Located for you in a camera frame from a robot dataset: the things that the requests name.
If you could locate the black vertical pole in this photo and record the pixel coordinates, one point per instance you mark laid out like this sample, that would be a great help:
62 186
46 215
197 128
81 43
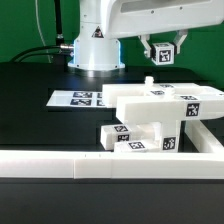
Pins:
58 22

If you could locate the white U-shaped fence frame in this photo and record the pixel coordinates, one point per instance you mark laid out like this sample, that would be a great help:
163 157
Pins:
206 163

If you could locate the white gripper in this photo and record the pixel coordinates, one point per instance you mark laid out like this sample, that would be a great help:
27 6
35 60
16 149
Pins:
128 18

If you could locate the white chair back frame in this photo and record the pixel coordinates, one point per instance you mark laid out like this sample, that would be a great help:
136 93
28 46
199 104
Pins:
160 102

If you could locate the white tagged cube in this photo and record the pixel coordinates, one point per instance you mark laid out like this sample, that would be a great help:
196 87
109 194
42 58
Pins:
163 53

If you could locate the white chair seat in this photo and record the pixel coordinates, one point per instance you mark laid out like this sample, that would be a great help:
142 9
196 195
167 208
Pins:
165 134

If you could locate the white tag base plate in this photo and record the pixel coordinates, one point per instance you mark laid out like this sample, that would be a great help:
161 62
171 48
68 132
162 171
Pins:
82 99

